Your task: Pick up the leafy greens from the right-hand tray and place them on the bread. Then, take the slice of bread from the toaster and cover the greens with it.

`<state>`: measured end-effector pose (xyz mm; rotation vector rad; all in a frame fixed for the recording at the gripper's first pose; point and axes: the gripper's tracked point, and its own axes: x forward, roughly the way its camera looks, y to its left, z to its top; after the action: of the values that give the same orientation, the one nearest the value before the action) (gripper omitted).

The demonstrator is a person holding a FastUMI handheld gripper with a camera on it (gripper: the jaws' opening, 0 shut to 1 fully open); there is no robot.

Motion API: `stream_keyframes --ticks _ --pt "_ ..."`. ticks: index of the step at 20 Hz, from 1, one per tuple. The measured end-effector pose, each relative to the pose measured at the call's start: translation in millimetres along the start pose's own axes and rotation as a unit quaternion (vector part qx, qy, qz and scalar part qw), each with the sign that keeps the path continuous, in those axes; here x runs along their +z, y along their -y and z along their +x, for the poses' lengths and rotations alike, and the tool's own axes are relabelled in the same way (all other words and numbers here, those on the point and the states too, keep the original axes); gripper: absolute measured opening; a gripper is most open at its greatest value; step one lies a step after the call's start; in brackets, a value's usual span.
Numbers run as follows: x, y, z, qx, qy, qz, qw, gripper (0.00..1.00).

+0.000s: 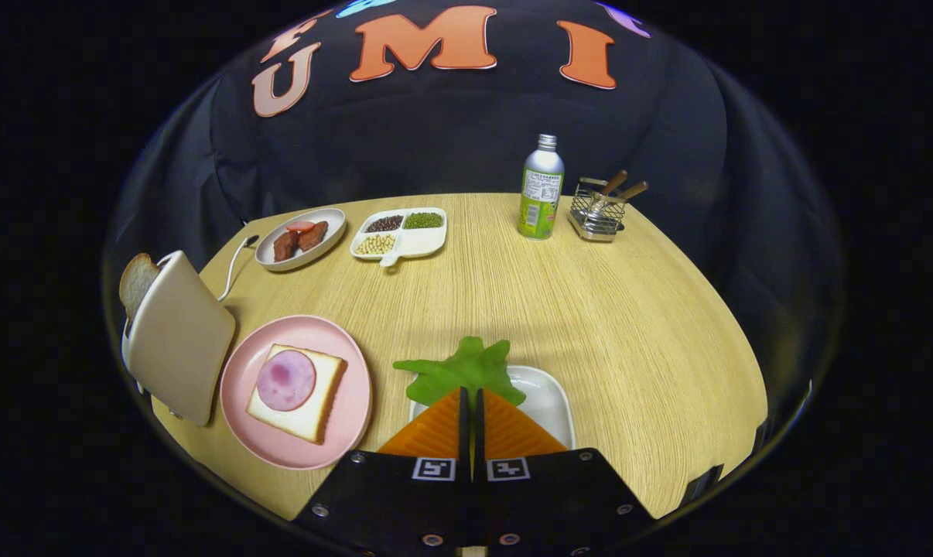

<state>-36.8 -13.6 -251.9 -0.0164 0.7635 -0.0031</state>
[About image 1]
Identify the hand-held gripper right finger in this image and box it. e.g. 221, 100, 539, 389
473, 387, 658, 555

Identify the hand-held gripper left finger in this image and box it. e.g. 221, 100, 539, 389
292, 387, 473, 554

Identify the green lettuce leaf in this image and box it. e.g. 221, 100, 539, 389
392, 336, 527, 408

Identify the brown toasted bread slice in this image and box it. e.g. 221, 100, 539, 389
119, 253, 161, 322

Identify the pink round plate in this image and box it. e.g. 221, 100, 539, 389
219, 315, 373, 471

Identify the white square plate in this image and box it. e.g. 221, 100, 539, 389
408, 365, 576, 451

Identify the square white bread slice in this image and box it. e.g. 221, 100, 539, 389
246, 343, 349, 445

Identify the pink ham slice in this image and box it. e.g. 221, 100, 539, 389
256, 350, 317, 412

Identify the white divided dish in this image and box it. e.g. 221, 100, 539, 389
350, 207, 448, 268

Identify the grey round plate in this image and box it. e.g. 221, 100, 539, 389
255, 207, 347, 272

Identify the white toaster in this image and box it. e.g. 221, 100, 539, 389
121, 250, 237, 427

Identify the silver bottle with green label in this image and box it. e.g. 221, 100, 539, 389
517, 134, 566, 241

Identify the metal wire cutlery holder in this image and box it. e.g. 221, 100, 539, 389
567, 177, 628, 243

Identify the white power cable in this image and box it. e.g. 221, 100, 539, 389
217, 236, 258, 302

